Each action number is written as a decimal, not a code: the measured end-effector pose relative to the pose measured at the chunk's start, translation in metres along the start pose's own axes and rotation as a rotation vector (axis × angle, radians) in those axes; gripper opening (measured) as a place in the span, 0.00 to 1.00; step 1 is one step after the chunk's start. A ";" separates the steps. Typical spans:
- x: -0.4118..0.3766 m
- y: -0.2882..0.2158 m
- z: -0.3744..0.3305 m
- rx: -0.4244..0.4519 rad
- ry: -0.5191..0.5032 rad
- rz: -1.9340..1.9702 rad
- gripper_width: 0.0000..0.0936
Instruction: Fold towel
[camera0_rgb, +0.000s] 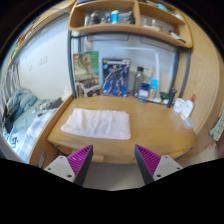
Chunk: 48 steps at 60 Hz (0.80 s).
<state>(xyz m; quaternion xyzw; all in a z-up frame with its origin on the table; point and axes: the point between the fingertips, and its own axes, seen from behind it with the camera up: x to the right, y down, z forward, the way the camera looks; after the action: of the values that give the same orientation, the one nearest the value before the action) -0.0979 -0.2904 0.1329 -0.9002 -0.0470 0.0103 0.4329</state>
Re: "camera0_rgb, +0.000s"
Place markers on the green tree figure toy box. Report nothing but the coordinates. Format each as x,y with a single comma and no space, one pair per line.
86,70

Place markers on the wooden shelf unit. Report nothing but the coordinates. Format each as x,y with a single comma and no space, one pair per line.
130,29

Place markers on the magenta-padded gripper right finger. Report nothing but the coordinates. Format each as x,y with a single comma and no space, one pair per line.
165,165

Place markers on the grey metal desk frame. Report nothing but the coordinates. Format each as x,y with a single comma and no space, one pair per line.
71,66

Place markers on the small blue and white box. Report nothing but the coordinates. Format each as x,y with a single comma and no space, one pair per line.
143,92

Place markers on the light blue card package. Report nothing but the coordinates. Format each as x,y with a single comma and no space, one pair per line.
153,87

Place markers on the white red-capped squeeze bottle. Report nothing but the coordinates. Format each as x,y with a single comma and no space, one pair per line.
187,108

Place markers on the black flat device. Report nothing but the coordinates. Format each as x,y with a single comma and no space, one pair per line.
56,102

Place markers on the teal quilted blanket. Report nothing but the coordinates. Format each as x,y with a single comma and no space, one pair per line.
21,100

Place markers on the white crumpled tissue pack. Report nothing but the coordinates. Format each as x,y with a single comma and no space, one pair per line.
67,93

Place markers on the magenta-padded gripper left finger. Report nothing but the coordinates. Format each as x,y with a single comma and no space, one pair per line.
63,165

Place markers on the black cylindrical shaver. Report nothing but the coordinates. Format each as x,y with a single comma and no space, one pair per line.
171,97

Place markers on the white wall switch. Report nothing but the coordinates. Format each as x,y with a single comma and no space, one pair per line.
42,60

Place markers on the small clear plastic container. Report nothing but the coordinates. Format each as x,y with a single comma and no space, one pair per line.
188,123

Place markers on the pale pink towel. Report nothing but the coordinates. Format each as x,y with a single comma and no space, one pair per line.
96,123

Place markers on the blue robot model kit box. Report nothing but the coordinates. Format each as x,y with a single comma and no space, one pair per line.
116,77

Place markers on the clear dark-capped water bottle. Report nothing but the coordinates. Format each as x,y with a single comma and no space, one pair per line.
138,81

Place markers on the white wall socket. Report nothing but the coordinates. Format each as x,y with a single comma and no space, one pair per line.
147,71

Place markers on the dark green small container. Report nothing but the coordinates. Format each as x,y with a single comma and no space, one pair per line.
164,96

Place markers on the white mug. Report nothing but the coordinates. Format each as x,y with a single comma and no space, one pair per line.
179,105

